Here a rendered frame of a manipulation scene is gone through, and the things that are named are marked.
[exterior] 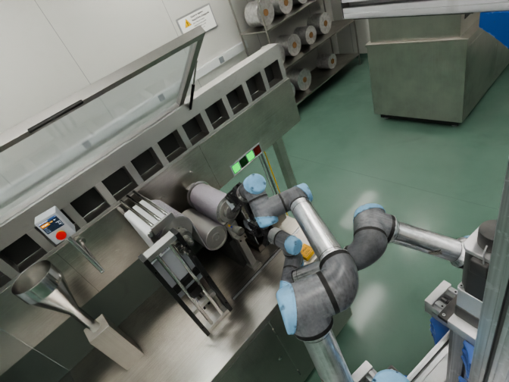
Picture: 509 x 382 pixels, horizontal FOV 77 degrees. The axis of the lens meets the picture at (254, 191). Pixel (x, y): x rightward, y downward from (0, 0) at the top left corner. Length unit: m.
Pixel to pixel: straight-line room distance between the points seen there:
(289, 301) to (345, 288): 0.15
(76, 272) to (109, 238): 0.20
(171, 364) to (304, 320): 0.86
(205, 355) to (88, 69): 3.11
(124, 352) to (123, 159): 0.84
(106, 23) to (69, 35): 0.39
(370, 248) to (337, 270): 0.31
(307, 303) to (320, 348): 0.15
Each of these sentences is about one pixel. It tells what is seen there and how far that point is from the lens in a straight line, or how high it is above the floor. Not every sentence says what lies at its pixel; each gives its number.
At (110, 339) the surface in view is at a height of 1.11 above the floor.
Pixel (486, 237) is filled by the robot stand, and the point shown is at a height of 1.57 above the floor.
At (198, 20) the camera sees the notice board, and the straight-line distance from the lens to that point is 4.45.
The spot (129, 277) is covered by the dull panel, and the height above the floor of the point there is 1.09.
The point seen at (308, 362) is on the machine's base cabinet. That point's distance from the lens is 2.12.
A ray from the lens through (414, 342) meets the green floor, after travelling 2.36.
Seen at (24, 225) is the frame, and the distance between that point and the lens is 1.53.
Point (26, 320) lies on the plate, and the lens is 1.72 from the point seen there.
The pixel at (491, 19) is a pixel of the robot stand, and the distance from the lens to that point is 0.53.
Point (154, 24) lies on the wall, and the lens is 4.18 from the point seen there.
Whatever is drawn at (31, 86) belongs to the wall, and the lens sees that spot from 3.78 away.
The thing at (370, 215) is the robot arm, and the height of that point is 1.25.
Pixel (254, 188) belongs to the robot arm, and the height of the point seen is 1.50.
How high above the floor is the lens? 2.14
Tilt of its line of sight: 36 degrees down
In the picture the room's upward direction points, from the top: 24 degrees counter-clockwise
